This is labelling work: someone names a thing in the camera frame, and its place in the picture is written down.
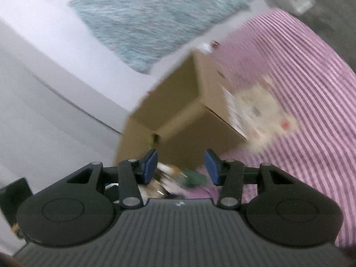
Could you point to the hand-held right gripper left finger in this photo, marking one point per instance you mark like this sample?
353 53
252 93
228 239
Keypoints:
150 167

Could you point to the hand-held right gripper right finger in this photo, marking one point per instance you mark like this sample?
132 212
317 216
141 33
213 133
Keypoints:
212 167

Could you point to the brown cardboard box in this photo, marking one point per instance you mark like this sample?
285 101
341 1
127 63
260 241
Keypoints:
180 103

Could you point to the dark green object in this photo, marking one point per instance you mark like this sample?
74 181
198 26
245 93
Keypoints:
194 178

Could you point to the white brown object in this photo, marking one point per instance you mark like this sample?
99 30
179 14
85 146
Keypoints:
167 182

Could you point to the purple striped blanket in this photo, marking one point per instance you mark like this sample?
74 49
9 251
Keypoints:
306 89

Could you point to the black appliance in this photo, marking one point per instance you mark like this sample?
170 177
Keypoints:
14 203

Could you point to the teal woven rug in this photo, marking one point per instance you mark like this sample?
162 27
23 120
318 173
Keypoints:
153 19

